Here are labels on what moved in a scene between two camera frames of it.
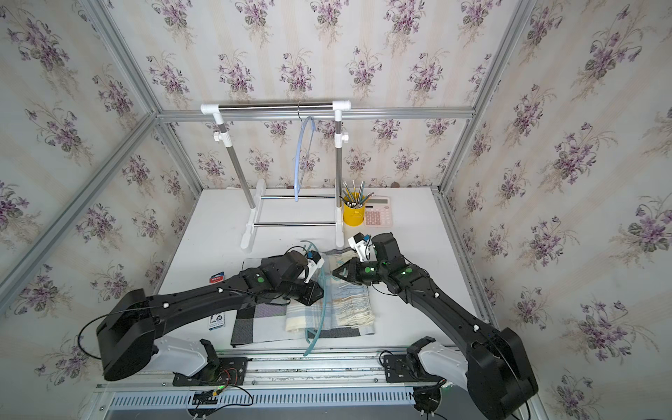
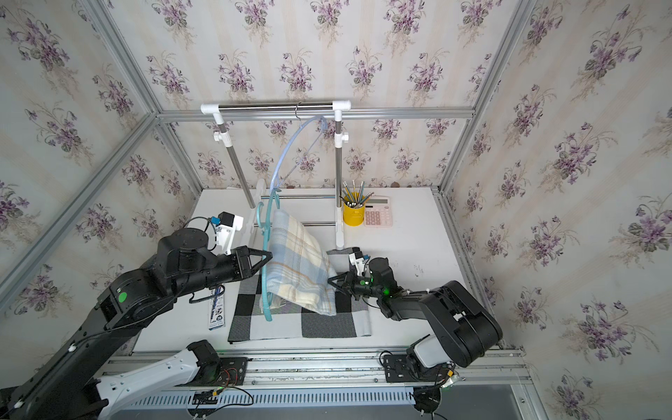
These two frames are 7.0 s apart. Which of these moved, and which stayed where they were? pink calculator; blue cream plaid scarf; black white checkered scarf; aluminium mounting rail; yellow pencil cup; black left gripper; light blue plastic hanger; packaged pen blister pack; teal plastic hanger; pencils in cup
Moved: black left gripper; blue cream plaid scarf; teal plastic hanger; light blue plastic hanger
Stayed: black white checkered scarf; pencils in cup; aluminium mounting rail; packaged pen blister pack; yellow pencil cup; pink calculator
